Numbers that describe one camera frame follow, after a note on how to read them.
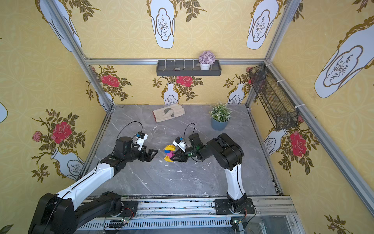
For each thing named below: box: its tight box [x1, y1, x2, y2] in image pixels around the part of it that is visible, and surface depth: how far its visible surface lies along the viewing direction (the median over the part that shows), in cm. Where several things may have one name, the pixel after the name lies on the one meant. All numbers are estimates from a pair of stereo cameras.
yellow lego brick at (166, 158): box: [164, 155, 174, 163], surface depth 91 cm
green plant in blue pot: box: [209, 101, 234, 131], surface depth 100 cm
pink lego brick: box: [167, 150, 175, 159], surface depth 90 cm
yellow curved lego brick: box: [164, 144, 176, 151], surface depth 88 cm
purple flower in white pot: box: [198, 50, 216, 71], surface depth 85 cm
